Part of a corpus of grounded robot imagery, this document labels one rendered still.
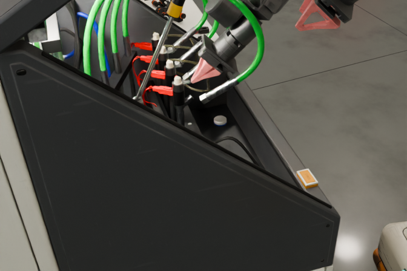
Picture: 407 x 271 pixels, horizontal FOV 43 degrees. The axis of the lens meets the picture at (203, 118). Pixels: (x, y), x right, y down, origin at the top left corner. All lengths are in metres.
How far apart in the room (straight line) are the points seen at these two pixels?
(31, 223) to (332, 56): 3.03
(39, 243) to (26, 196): 0.11
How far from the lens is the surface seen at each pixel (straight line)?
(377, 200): 2.60
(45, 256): 0.98
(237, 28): 1.13
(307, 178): 1.20
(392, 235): 2.09
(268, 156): 1.37
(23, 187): 0.86
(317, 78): 3.44
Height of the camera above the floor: 1.77
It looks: 36 degrees down
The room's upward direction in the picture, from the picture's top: 2 degrees counter-clockwise
